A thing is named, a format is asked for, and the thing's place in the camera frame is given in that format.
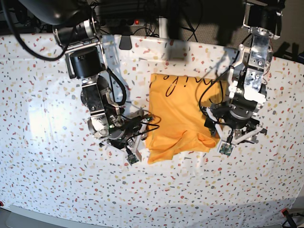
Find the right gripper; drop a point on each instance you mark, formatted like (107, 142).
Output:
(119, 135)

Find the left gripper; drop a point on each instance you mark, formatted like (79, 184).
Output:
(234, 117)

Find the yellow orange T-shirt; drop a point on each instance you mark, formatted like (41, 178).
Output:
(174, 101)

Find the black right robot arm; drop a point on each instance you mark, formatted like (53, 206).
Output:
(76, 31)

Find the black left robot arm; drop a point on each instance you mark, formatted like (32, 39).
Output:
(263, 19)

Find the black table clamp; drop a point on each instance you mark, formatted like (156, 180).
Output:
(125, 43)

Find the red black clamp right corner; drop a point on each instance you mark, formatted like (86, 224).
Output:
(288, 219)

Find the terrazzo patterned white tablecloth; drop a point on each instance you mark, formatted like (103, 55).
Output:
(52, 168)

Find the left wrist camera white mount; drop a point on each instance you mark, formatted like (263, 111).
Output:
(230, 138)

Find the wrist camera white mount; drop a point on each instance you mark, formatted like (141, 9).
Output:
(133, 155)
(230, 138)

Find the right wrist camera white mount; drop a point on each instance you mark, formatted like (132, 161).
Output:
(133, 155)

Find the white power strip red switch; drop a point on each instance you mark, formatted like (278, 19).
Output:
(135, 22)

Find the silver aluminium frame post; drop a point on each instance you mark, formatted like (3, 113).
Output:
(163, 27)

